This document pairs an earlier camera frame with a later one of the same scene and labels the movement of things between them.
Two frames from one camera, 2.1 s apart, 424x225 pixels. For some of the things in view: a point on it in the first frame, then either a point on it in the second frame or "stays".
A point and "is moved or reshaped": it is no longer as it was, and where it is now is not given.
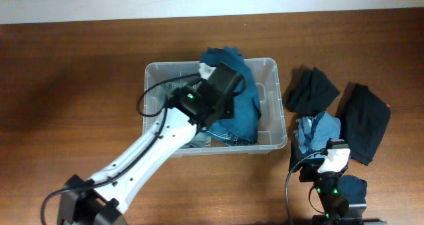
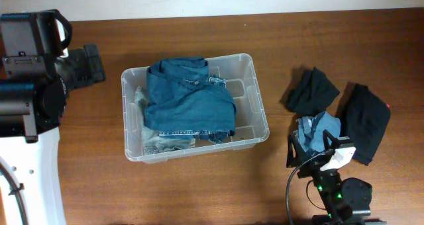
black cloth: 364,120 stays
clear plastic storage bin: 161,79 to 252,124
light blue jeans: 201,139 is moved or reshaped
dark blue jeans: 242,126 to 183,99
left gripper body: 230,104 to 93,63
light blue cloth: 314,133 stays
